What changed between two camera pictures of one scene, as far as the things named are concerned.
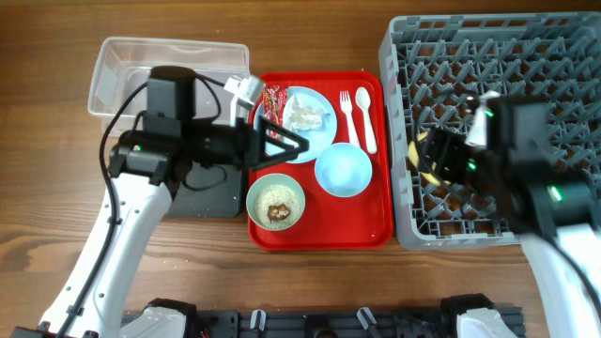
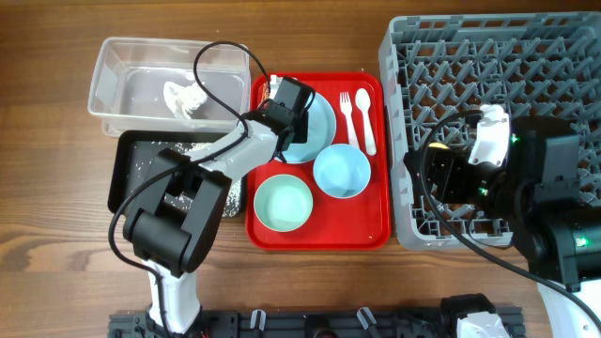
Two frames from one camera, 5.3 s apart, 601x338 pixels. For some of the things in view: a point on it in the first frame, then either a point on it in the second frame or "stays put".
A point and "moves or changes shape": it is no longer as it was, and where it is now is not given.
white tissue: x=300 y=116 moves or changes shape
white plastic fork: x=346 y=108 stays put
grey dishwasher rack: x=432 y=64 stays put
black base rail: x=332 y=324 stays put
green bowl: x=275 y=202 moves or changes shape
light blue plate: x=309 y=115 stays put
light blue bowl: x=343 y=169 stays put
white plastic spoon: x=362 y=98 stays put
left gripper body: x=212 y=141 to x=300 y=122
